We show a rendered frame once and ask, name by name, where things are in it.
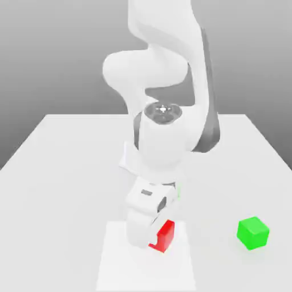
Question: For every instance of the small green cube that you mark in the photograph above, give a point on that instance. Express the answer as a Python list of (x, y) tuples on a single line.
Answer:
[(252, 233)]

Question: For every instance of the small red cube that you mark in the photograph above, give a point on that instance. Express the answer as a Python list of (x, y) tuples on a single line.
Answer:
[(167, 233)]

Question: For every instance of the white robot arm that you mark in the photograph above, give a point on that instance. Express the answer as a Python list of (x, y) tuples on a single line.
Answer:
[(159, 141)]

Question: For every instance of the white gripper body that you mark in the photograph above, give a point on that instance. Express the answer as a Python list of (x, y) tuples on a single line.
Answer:
[(139, 228)]

